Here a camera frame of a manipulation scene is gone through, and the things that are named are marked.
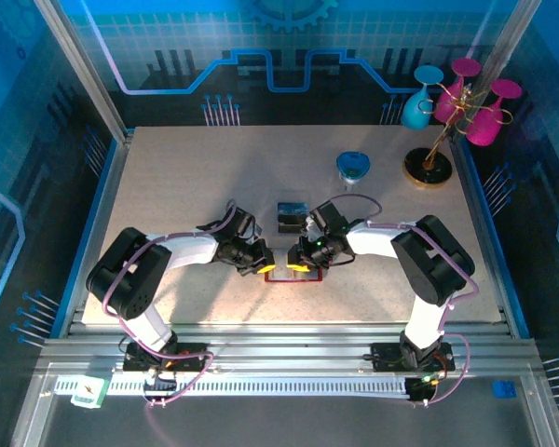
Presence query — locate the red card holder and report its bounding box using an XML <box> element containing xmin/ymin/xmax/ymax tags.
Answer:
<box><xmin>264</xmin><ymin>251</ymin><xmax>325</xmax><ymax>284</ymax></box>

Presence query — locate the blue card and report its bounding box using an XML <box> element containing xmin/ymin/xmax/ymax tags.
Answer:
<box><xmin>277</xmin><ymin>201</ymin><xmax>307</xmax><ymax>220</ymax></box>

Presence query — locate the blue transparent goblet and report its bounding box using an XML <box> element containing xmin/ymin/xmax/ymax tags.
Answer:
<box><xmin>334</xmin><ymin>150</ymin><xmax>372</xmax><ymax>188</ymax></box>

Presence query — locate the small black electronics board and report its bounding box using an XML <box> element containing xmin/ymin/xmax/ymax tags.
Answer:
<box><xmin>143</xmin><ymin>372</ymin><xmax>177</xmax><ymax>397</ymax></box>
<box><xmin>405</xmin><ymin>375</ymin><xmax>437</xmax><ymax>402</ymax></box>

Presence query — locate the light blue wine glass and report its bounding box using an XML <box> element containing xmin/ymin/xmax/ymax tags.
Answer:
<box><xmin>400</xmin><ymin>64</ymin><xmax>445</xmax><ymax>131</ymax></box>

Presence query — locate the pink wine glass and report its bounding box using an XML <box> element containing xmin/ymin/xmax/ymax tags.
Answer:
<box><xmin>465</xmin><ymin>78</ymin><xmax>523</xmax><ymax>147</ymax></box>
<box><xmin>435</xmin><ymin>57</ymin><xmax>482</xmax><ymax>126</ymax></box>

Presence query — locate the green white small box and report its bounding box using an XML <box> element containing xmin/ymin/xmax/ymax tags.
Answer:
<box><xmin>70</xmin><ymin>375</ymin><xmax>111</xmax><ymax>410</ymax></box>

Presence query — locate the small blue block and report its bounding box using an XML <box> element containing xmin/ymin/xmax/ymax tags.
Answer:
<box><xmin>491</xmin><ymin>380</ymin><xmax>517</xmax><ymax>400</ymax></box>

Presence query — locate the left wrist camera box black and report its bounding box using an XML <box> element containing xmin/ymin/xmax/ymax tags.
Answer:
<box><xmin>235</xmin><ymin>209</ymin><xmax>263</xmax><ymax>241</ymax></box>

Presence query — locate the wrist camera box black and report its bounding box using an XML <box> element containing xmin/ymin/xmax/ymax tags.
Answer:
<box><xmin>235</xmin><ymin>209</ymin><xmax>263</xmax><ymax>241</ymax></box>
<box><xmin>309</xmin><ymin>200</ymin><xmax>348</xmax><ymax>234</ymax></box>

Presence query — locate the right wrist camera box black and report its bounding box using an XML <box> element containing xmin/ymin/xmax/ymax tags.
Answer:
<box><xmin>309</xmin><ymin>200</ymin><xmax>348</xmax><ymax>234</ymax></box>

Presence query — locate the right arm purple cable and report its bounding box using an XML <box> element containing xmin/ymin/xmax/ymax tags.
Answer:
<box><xmin>328</xmin><ymin>193</ymin><xmax>481</xmax><ymax>409</ymax></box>

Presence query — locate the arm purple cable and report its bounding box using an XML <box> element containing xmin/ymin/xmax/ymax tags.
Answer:
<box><xmin>101</xmin><ymin>198</ymin><xmax>239</xmax><ymax>410</ymax></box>
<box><xmin>328</xmin><ymin>193</ymin><xmax>481</xmax><ymax>409</ymax></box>

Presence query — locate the aluminium profile frame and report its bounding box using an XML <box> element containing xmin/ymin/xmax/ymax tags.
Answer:
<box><xmin>8</xmin><ymin>0</ymin><xmax>559</xmax><ymax>447</ymax></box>

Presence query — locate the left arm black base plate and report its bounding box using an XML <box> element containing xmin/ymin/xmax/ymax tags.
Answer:
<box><xmin>123</xmin><ymin>342</ymin><xmax>210</xmax><ymax>373</ymax></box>

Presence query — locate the white slotted cable duct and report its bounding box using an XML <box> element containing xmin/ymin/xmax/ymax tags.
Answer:
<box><xmin>54</xmin><ymin>375</ymin><xmax>411</xmax><ymax>400</ymax></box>

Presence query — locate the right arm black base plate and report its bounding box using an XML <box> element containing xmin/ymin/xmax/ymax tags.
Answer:
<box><xmin>370</xmin><ymin>342</ymin><xmax>457</xmax><ymax>373</ymax></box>

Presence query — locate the gold wire glass rack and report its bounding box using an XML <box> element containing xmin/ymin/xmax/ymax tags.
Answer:
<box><xmin>402</xmin><ymin>81</ymin><xmax>514</xmax><ymax>189</ymax></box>

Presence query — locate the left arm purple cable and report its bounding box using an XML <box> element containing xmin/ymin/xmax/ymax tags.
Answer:
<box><xmin>101</xmin><ymin>198</ymin><xmax>239</xmax><ymax>410</ymax></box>

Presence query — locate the blue table side rail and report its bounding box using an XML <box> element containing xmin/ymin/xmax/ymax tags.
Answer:
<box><xmin>455</xmin><ymin>137</ymin><xmax>531</xmax><ymax>339</ymax></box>
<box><xmin>49</xmin><ymin>128</ymin><xmax>136</xmax><ymax>339</ymax></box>

